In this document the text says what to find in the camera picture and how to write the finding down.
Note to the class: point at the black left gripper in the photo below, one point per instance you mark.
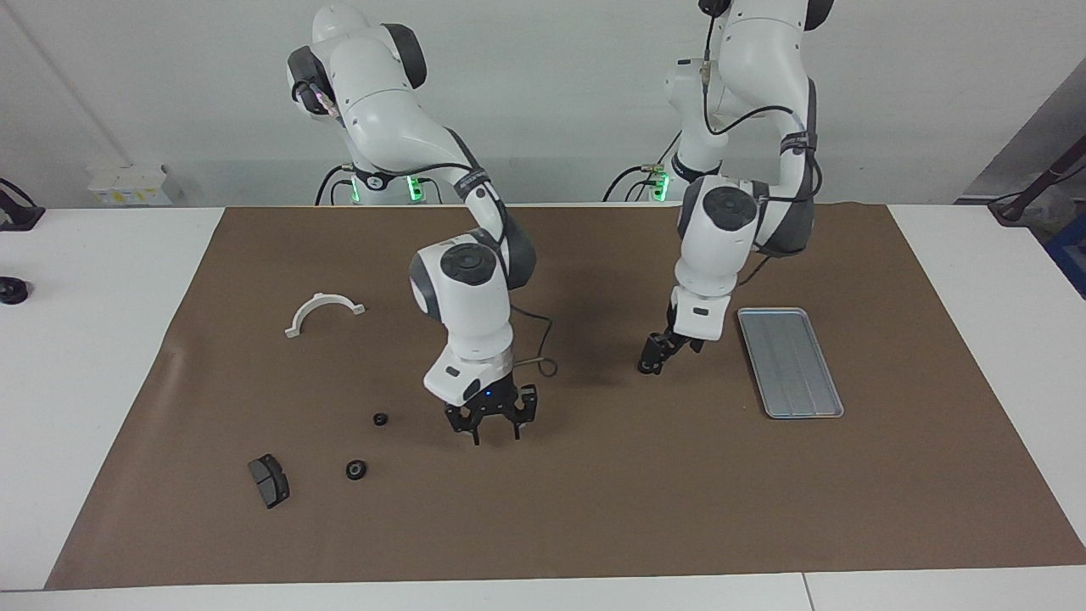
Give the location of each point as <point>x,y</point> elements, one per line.
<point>679,342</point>

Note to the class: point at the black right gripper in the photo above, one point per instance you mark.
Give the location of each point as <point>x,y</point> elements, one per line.
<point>488,403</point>

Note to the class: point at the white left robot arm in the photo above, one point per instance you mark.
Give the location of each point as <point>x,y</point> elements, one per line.
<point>721,255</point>

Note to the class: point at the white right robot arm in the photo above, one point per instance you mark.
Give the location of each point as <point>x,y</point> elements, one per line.
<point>467,314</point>

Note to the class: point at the grey metal tray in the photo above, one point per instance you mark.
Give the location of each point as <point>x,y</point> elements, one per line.
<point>797,382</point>

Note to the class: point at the brown table mat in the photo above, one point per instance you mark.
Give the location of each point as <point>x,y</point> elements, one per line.
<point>551,509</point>

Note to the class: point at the dark grey brake pad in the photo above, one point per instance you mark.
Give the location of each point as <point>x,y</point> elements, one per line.
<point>270,482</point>

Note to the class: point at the black stand rod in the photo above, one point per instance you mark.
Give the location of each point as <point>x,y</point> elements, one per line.
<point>1039,180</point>

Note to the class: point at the blue crate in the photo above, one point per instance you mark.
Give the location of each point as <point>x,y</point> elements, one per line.
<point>1073,255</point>

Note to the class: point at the white labelled box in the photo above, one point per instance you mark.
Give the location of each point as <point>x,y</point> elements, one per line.
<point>127,182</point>

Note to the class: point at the black round knob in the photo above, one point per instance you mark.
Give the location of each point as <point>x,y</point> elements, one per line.
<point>13,290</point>

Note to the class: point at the black table clamp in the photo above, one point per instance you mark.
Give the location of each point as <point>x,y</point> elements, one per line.
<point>19,214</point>

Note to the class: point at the white semicircular bracket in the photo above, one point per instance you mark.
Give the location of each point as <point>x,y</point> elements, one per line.
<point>322,298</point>

